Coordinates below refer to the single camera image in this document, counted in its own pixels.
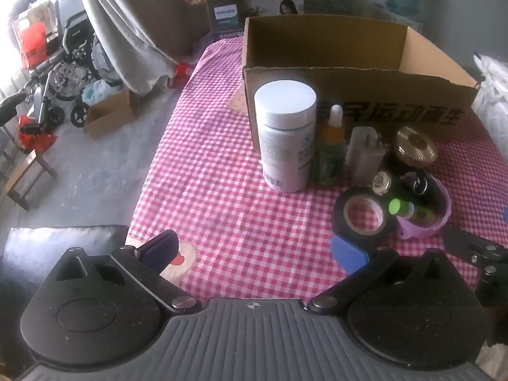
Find grey curtain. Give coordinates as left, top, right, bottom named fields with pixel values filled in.
left=75, top=0, right=187, bottom=94

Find black chair armrest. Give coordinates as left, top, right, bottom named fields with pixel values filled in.
left=0, top=93, right=26, bottom=128

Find black key with metal ring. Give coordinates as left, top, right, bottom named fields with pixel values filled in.
left=411, top=169, right=431, bottom=197

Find small silver cylinder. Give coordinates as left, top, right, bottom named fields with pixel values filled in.
left=371, top=170, right=393, bottom=196

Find red floor packet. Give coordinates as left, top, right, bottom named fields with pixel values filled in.
left=16, top=115, right=56, bottom=151

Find red white checkered tablecloth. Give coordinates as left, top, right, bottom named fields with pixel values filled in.
left=126, top=34, right=508, bottom=302

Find wooden stool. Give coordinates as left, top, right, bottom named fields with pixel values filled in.
left=6, top=153, right=58, bottom=211

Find green glass dropper bottle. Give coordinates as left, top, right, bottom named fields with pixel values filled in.
left=315, top=104, right=348, bottom=185

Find small cardboard box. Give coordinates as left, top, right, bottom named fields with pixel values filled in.
left=83, top=87, right=137, bottom=139

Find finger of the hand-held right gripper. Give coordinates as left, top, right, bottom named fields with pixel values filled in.
left=442, top=225, right=508, bottom=271

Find red bag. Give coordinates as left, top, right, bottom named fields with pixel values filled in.
left=18, top=22, right=50, bottom=68

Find dark jar with gold lid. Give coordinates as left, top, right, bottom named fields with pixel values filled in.
left=391, top=126, right=438, bottom=175

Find white water dispenser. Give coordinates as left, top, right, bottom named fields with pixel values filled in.
left=371, top=2, right=424, bottom=32

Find small green capped bottle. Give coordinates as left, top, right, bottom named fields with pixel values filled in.
left=388, top=198, right=435, bottom=223

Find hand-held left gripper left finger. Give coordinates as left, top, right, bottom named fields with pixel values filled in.
left=53, top=230, right=202, bottom=313

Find white pill bottle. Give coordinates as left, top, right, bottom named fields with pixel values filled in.
left=254, top=80, right=317, bottom=193

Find white charger plug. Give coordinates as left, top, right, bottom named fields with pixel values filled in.
left=344, top=126, right=387, bottom=185

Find black tape roll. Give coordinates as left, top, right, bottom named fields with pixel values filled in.
left=332, top=186, right=398, bottom=247

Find purple plastic bowl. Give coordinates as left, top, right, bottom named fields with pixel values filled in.
left=397, top=170, right=453, bottom=241

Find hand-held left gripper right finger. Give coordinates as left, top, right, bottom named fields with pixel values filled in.
left=307, top=234, right=467, bottom=314

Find white plastic bags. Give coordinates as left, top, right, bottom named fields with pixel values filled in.
left=472, top=51, right=508, bottom=144

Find folded wheelchair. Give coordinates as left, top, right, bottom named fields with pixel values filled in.
left=24, top=0, right=120, bottom=128

